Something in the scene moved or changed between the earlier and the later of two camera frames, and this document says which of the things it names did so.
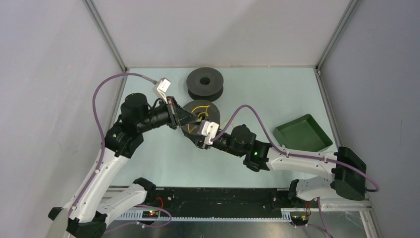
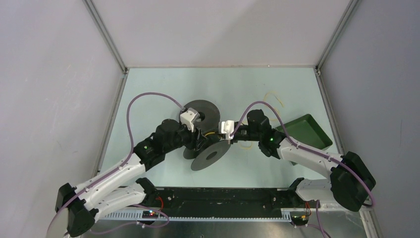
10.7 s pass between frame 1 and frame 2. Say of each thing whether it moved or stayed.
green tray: stayed
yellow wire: moved
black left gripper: moved
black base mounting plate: stayed
